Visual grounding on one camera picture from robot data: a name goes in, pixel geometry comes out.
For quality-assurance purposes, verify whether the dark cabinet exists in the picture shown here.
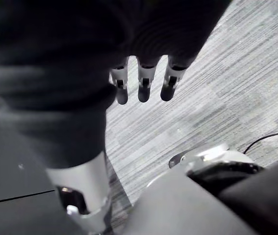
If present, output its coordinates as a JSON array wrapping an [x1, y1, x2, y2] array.
[[0, 62, 120, 235]]

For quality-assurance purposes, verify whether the thin black cable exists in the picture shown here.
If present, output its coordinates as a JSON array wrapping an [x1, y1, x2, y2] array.
[[243, 130, 278, 155]]

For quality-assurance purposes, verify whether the right robot hand black cloth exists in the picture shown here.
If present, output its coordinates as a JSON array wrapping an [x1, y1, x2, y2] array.
[[0, 0, 231, 229]]

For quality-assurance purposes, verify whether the silver robot leg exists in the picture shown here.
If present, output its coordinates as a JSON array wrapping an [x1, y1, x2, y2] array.
[[123, 143, 278, 235]]

